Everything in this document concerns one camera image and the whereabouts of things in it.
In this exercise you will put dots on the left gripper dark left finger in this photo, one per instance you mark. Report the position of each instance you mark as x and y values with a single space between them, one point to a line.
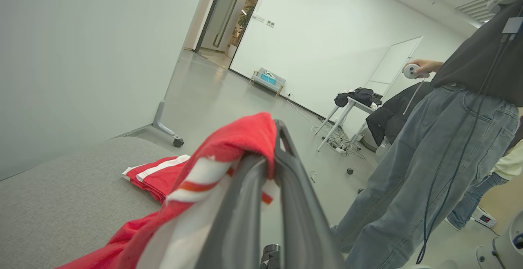
237 228

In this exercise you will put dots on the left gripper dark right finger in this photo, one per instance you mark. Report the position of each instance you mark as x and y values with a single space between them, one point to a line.
302 228

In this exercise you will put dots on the red white Bulls jersey shirt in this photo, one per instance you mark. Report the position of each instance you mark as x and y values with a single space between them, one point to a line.
229 142

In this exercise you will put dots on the white VR controller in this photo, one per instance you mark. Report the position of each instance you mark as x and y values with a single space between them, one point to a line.
410 72

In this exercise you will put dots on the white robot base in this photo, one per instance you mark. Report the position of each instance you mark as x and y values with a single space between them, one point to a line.
506 248

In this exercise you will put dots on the grey metal-legged table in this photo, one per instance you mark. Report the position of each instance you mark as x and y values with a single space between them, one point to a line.
359 104

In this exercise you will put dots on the person's bare hand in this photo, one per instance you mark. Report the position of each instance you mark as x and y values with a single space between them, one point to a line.
427 65

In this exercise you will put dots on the grey partition foot with caster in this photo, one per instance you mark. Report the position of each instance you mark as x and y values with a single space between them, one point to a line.
160 122

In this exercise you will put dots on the person in blue jeans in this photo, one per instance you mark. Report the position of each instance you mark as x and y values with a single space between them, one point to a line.
429 171

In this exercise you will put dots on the black jacket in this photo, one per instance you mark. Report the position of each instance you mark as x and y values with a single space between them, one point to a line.
388 117

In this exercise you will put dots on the black clothes pile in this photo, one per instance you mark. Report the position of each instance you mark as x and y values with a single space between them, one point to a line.
357 96

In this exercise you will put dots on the person in pale yellow top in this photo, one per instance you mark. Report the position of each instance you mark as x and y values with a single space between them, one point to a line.
470 197

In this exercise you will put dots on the white power supply box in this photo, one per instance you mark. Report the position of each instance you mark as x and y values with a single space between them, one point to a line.
485 218

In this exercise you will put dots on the white whiteboard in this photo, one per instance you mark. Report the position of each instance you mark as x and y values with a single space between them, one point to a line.
396 64

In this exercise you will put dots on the green potted plant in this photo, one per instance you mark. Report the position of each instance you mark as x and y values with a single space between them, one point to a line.
244 19

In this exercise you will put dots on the frosted grey partition panel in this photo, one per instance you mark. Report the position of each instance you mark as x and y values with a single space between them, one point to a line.
81 56

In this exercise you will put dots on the ceiling air vent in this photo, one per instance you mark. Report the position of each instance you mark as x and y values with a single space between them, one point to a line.
474 9

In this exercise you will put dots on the glass door with dark frame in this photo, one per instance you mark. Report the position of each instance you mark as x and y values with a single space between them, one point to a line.
222 11

